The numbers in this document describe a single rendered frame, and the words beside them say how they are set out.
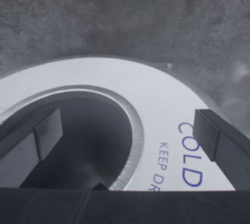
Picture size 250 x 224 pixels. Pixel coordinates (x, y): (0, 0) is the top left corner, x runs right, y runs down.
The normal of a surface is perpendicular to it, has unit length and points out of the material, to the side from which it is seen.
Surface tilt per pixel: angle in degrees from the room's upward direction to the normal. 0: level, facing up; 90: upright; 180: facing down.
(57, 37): 0
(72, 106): 12
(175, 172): 90
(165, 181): 90
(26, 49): 0
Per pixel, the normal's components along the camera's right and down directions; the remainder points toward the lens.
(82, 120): 0.03, 0.65
